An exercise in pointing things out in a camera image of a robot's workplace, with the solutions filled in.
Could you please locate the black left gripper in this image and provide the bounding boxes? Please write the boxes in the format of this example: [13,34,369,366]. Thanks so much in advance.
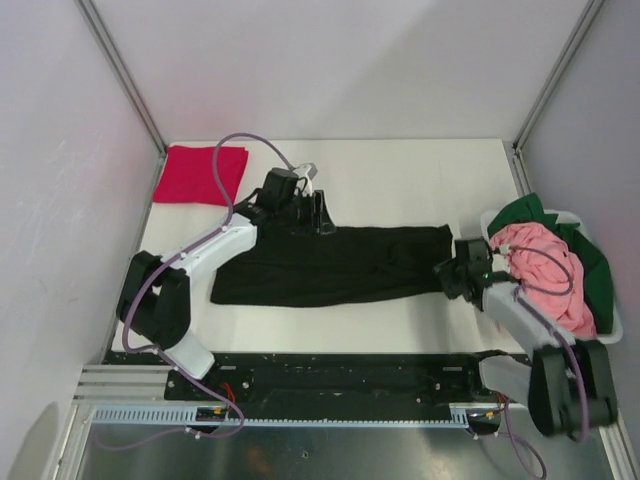
[277,190,335,236]

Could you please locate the magenta t shirt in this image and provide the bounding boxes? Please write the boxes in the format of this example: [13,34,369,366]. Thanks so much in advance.
[153,145,249,207]

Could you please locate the black t shirt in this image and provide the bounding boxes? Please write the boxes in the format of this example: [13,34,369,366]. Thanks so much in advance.
[210,225,453,308]

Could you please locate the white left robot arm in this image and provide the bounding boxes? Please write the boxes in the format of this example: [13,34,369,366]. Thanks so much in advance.
[116,163,336,400]

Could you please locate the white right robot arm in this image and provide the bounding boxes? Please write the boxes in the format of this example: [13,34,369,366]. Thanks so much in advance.
[434,237,619,441]

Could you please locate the pink t shirt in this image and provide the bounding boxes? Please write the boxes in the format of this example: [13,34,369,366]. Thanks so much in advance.
[489,222,597,338]

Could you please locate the green t shirt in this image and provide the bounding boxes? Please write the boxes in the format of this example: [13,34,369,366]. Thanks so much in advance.
[488,192,615,336]

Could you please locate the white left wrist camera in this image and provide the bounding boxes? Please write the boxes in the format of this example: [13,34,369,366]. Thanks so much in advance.
[293,163,317,196]

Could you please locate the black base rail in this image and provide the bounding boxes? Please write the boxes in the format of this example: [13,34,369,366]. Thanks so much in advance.
[102,349,524,419]

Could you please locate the grey slotted cable duct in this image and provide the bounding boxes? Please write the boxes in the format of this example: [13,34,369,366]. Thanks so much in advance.
[88,403,501,430]

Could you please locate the left aluminium frame post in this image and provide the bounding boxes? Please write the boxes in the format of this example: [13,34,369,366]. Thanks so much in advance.
[73,0,167,156]

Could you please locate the aluminium frame post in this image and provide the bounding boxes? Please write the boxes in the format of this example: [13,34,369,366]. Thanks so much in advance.
[512,0,606,154]
[73,0,167,156]

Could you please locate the right aluminium frame post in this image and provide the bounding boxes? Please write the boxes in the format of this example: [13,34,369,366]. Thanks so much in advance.
[512,0,606,154]

